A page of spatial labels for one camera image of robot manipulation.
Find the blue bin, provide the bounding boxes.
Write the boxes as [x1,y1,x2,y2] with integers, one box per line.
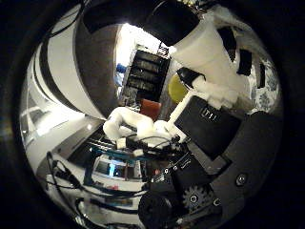
[115,62,128,87]

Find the red brown box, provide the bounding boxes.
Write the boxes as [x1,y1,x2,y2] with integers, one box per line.
[139,98,162,122]

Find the dark chair frame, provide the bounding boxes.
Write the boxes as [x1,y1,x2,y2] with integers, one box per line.
[157,42,170,59]

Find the blue floral white tablecloth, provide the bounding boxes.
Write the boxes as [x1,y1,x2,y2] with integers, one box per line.
[249,60,282,114]

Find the yellow green chair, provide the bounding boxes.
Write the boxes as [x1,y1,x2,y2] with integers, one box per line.
[167,74,189,105]

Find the black cable bundle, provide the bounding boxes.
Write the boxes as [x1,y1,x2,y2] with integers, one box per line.
[46,151,147,228]

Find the black shelf rack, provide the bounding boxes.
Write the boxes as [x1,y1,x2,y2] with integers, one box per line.
[122,49,171,101]

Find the teal metal frame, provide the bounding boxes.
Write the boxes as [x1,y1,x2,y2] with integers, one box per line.
[84,142,151,189]

